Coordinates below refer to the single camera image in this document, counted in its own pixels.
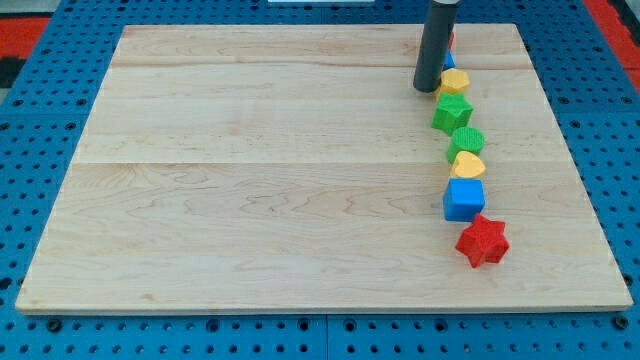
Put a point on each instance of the light wooden board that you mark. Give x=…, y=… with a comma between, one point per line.
x=293, y=169

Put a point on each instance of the blue cube block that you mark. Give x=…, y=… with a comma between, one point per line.
x=463, y=199

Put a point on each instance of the yellow heart block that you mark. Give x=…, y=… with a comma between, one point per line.
x=467, y=165

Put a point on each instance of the green star block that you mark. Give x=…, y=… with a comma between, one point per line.
x=452, y=112

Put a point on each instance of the green cylinder block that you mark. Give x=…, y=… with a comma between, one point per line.
x=467, y=139

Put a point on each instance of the yellow hexagon block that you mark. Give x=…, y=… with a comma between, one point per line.
x=453, y=82

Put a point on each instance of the red star block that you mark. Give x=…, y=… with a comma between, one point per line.
x=484, y=241

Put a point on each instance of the small blue block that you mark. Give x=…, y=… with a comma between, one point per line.
x=449, y=62

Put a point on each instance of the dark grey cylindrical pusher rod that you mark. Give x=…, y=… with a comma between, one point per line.
x=437, y=31

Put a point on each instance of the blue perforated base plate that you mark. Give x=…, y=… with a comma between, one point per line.
x=54, y=54

